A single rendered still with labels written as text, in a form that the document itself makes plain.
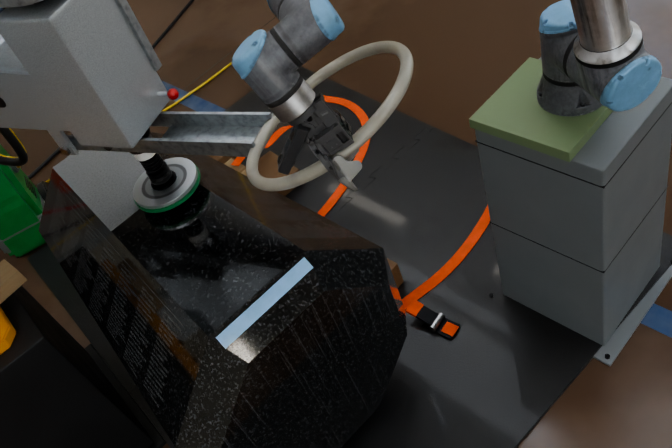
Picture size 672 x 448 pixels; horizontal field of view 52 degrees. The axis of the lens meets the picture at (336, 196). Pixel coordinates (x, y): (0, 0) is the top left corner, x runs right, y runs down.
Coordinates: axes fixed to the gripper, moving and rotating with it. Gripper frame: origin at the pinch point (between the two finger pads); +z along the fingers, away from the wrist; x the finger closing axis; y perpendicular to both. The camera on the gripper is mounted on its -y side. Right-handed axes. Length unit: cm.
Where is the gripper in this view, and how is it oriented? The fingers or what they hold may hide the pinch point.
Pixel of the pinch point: (349, 180)
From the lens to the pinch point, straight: 147.5
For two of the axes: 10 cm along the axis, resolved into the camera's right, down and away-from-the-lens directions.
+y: 8.0, -5.3, -2.8
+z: 5.9, 6.5, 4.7
